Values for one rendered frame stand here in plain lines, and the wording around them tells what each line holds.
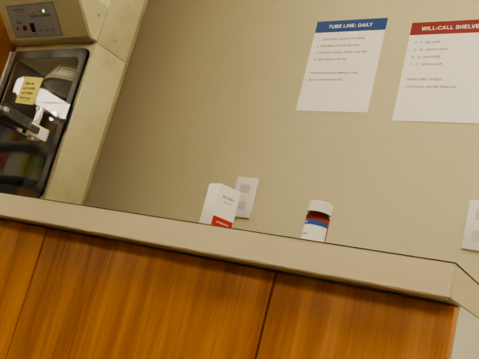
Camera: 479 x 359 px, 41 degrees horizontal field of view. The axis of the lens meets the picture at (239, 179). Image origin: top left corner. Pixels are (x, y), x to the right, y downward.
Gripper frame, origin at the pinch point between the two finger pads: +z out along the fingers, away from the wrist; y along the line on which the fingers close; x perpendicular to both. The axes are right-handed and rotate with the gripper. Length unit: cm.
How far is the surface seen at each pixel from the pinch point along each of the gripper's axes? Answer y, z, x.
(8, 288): -37, -21, 36
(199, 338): -77, -21, 35
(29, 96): 12.0, 4.4, -10.9
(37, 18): 12.1, -1.1, -30.7
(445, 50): -79, 49, -45
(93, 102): -5.3, 10.3, -12.1
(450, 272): -109, -24, 21
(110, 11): -5.2, 6.6, -36.2
